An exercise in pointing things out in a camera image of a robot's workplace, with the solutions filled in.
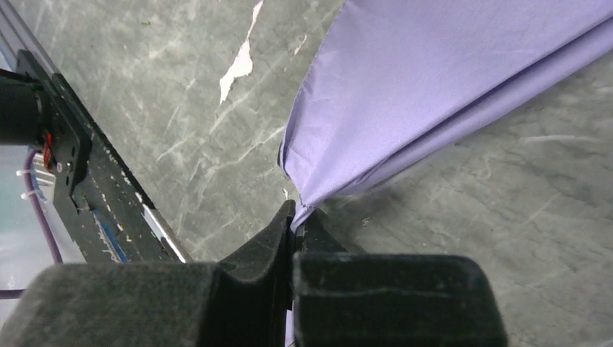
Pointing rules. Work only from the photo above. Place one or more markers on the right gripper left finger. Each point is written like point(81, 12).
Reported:
point(240, 301)

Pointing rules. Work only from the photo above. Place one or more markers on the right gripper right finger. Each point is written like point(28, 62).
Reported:
point(354, 299)

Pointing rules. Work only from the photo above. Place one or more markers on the white and black folding umbrella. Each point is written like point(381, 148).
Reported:
point(480, 128)

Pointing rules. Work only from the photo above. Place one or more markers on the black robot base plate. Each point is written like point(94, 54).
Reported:
point(102, 206)

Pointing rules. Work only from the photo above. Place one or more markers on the aluminium frame rail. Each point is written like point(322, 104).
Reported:
point(16, 35)

